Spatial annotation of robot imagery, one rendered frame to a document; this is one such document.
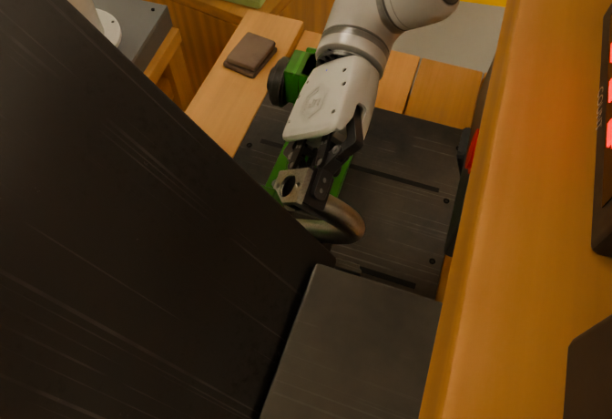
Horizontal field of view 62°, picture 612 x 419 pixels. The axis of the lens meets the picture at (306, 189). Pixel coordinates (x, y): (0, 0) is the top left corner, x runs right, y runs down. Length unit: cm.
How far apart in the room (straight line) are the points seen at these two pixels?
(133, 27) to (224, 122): 35
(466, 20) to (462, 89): 163
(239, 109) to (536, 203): 90
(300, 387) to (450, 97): 81
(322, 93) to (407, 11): 13
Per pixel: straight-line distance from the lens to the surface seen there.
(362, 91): 56
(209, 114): 106
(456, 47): 261
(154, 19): 128
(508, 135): 20
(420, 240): 90
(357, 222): 60
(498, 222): 18
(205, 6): 150
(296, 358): 46
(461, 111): 112
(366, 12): 61
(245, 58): 111
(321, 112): 55
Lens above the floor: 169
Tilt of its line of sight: 58 degrees down
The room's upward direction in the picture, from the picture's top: straight up
